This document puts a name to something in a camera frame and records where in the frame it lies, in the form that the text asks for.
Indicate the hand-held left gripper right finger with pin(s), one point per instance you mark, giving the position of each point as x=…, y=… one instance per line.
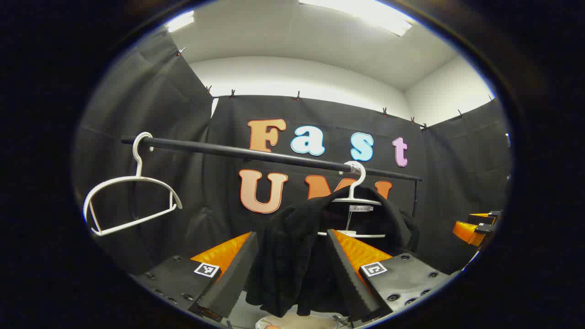
x=347, y=278

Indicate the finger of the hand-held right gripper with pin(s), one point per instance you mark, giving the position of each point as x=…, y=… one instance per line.
x=466, y=232
x=484, y=215

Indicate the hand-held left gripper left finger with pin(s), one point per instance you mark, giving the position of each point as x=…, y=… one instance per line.
x=233, y=283

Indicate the black knit garment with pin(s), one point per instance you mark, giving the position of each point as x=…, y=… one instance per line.
x=292, y=256

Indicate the white laundry hamper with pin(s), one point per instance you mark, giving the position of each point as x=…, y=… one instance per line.
x=301, y=322

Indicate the white clothes hanger with garment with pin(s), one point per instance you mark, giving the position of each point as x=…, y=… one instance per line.
x=354, y=200

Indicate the empty white clothes hanger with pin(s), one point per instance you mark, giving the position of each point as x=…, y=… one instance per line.
x=138, y=164

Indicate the black rack upright pole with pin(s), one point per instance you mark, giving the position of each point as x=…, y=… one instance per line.
x=415, y=196

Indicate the black backdrop cloth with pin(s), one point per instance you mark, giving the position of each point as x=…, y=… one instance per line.
x=183, y=114

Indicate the long ceiling light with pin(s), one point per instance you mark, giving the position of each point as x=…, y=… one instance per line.
x=361, y=13

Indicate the small ceiling light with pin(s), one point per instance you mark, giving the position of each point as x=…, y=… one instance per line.
x=180, y=21

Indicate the black clothes rail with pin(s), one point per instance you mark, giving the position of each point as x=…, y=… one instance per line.
x=256, y=154

